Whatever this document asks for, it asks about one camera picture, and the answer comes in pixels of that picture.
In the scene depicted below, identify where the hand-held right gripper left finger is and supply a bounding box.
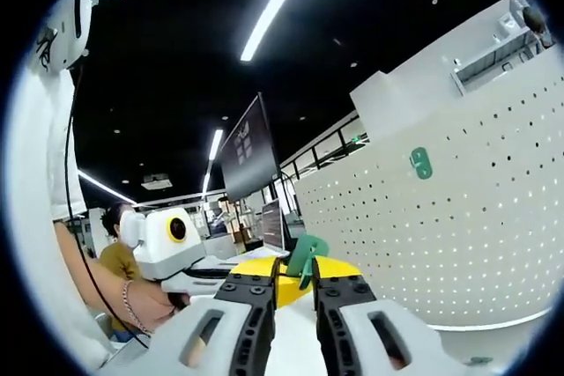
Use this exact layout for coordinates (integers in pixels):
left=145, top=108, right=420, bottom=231
left=100, top=256, right=282, bottom=376

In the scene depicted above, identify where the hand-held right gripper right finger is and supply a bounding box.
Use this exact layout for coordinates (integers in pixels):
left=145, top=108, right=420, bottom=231
left=311, top=255, right=471, bottom=376

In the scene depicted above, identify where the white perforated mounting plate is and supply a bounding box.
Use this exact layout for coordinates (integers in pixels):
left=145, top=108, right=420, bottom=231
left=293, top=49, right=564, bottom=334

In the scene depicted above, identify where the person's left hand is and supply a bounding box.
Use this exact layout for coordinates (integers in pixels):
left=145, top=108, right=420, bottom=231
left=131, top=281, right=191, bottom=334

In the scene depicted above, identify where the large black monitor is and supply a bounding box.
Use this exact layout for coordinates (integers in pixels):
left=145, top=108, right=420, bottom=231
left=219, top=92, right=283, bottom=203

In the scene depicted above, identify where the ceiling light strip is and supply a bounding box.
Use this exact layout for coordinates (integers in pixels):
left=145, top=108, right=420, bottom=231
left=240, top=0, right=325, bottom=63
left=206, top=128, right=225, bottom=161

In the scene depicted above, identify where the white square pillar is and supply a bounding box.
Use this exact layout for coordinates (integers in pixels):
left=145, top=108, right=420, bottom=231
left=349, top=68, right=442, bottom=151

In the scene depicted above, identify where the white worn device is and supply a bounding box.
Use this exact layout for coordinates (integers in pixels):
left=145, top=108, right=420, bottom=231
left=33, top=0, right=96, bottom=72

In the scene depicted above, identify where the grey metal shelf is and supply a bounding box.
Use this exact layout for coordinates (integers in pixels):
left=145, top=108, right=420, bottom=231
left=449, top=0, right=547, bottom=96

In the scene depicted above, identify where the silver chain bracelet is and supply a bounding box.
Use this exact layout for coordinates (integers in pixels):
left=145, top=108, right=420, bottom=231
left=121, top=278, right=150, bottom=334

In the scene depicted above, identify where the black worn device cable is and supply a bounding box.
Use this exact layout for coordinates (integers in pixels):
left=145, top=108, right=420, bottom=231
left=63, top=52, right=151, bottom=349

